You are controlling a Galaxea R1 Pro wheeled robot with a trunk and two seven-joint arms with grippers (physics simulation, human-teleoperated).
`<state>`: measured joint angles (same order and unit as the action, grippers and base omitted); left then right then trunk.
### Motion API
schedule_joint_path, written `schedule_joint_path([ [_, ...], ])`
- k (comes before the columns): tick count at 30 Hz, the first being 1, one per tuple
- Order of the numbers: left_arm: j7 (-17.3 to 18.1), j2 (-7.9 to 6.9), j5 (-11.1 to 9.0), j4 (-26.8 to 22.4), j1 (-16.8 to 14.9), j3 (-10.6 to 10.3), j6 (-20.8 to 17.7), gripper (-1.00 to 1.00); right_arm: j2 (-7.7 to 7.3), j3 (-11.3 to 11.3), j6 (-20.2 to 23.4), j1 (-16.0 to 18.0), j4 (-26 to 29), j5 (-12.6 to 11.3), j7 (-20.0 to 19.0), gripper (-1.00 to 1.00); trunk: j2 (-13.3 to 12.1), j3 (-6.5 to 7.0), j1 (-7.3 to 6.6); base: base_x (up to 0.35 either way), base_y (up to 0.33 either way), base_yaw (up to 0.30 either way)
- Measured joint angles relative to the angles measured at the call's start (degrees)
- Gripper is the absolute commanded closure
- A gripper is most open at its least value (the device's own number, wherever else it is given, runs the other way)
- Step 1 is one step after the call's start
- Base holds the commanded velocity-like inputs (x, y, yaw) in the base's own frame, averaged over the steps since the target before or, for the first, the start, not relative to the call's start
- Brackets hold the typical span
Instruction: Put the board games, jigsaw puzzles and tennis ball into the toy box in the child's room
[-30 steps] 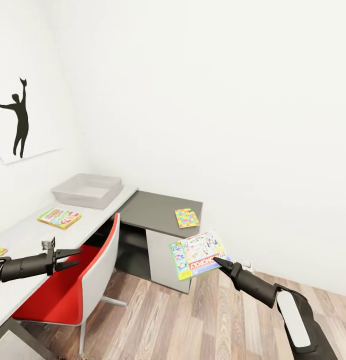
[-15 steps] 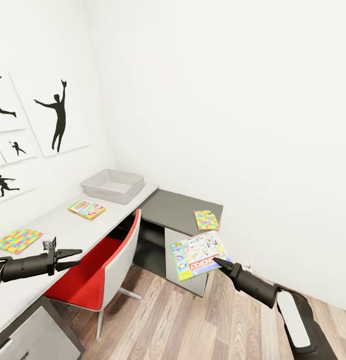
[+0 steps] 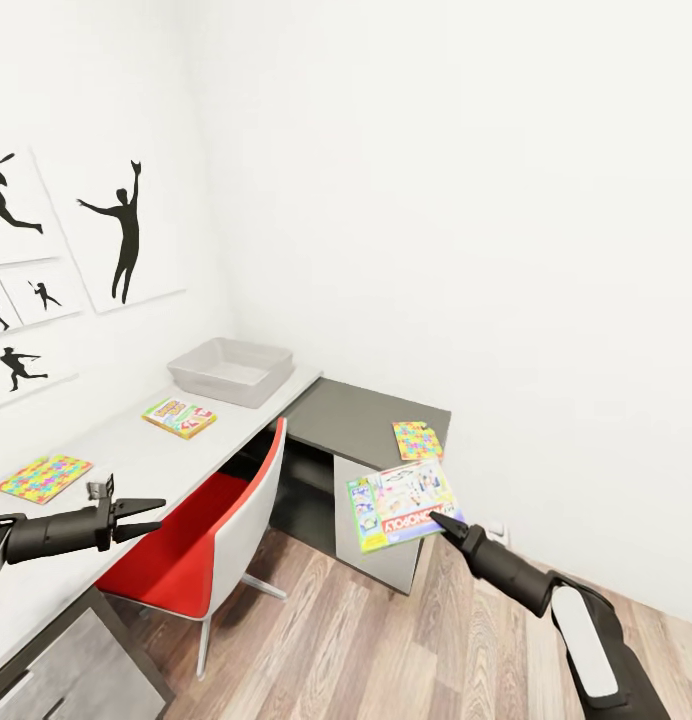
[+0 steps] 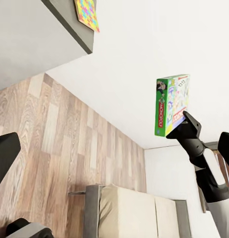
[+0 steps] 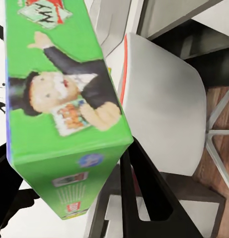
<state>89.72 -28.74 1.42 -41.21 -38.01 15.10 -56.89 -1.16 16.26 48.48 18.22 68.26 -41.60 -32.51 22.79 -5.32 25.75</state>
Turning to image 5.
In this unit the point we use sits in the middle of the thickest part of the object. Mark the toy box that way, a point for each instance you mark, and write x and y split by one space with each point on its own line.
109 18

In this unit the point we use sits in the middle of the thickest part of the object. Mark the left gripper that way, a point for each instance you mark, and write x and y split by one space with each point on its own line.
23 199

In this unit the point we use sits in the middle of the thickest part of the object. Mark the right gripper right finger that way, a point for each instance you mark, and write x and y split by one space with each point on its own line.
168 219

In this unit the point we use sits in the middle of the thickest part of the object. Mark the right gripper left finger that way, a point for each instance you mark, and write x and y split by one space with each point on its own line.
10 181

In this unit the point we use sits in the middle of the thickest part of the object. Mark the desk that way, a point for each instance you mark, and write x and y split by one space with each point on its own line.
196 31

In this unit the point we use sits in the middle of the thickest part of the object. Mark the board game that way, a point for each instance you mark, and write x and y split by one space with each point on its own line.
66 129

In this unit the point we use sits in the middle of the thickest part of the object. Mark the swivel chair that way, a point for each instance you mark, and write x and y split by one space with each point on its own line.
164 101

